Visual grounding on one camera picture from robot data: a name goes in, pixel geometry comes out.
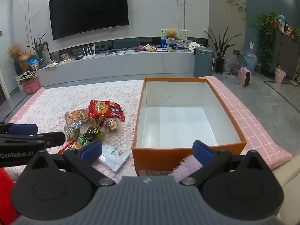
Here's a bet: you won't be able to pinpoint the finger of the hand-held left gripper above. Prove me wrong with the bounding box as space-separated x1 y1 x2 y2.
0 121 38 136
0 132 65 149

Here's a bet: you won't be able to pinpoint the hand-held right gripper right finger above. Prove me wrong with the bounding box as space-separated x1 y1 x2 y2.
178 140 273 188

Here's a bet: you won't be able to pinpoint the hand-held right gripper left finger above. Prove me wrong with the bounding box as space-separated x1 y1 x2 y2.
22 139 116 188

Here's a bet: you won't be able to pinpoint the green snack packet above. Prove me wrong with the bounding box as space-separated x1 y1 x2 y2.
77 135 91 147

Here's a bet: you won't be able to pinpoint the black yellow chocolate packet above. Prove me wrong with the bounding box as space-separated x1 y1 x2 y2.
85 117 105 142

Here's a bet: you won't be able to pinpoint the clear plastic snack bag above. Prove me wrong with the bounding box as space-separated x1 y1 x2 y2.
64 121 82 142

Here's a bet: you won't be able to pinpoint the white sachet packet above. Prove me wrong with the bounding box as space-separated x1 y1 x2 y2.
102 145 130 167
98 155 122 172

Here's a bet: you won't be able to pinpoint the clear chocolate snack packet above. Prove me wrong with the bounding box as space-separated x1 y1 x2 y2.
103 117 122 134

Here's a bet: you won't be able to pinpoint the orange fries snack packet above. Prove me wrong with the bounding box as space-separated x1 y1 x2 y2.
64 109 91 125

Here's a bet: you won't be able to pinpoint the orange cardboard box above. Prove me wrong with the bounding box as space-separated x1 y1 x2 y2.
131 77 248 177

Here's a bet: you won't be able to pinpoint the red cartoon snack packet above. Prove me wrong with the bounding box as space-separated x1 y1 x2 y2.
88 100 126 122

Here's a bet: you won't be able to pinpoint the red orange snack packet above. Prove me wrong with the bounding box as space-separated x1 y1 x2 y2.
56 139 82 155

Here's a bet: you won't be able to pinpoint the pink fluffy cloth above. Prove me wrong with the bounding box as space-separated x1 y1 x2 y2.
172 155 203 183

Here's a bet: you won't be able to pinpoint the person's red clothing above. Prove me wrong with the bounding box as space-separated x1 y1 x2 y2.
0 167 18 223

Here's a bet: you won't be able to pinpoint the pink crate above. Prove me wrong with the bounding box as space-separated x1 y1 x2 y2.
22 78 40 95

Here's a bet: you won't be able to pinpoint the pink checked cloth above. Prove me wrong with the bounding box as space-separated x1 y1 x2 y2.
8 76 293 185

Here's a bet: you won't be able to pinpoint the blue snack bag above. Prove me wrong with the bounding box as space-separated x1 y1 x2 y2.
28 56 40 70

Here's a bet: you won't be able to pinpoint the gold gourd vase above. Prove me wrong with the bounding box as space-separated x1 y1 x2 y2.
19 53 34 72

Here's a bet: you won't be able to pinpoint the loose papers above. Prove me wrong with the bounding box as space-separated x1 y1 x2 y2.
43 61 71 69

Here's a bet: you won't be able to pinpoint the dried flower bunch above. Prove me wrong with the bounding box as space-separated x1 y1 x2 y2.
7 43 23 60

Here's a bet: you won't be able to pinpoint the thin-leaf potted plant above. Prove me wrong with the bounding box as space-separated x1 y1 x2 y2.
27 30 51 66

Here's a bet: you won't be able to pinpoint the pink heater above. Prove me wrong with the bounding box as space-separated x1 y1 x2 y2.
237 66 251 87

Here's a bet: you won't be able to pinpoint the grey trash can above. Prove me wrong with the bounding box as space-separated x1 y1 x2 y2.
194 47 215 78

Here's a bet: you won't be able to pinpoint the grey television console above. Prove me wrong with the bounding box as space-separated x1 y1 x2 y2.
36 50 196 87

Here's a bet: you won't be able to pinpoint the white router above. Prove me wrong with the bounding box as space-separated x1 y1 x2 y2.
75 44 96 60

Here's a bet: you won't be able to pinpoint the long-leaf potted plant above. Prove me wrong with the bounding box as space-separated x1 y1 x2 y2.
203 27 242 74

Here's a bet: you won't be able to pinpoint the blue water jug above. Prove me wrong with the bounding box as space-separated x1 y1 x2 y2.
241 50 258 72

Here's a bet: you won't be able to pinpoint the white round object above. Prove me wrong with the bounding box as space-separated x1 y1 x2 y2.
187 41 201 52

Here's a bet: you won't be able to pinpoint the pink bucket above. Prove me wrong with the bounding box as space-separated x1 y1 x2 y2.
275 67 287 84

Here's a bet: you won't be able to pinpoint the pile of snack bags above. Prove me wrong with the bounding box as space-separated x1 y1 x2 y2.
135 44 157 52

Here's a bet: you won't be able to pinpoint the grey side cabinet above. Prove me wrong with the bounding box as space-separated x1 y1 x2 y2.
273 29 300 79

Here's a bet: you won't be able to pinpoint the black flat television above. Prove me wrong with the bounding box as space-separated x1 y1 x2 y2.
49 0 130 41

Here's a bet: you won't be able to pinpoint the bushy green potted plant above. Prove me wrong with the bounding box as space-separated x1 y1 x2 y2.
254 12 282 68

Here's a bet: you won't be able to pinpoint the black cables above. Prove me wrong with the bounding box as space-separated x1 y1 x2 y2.
103 48 128 55

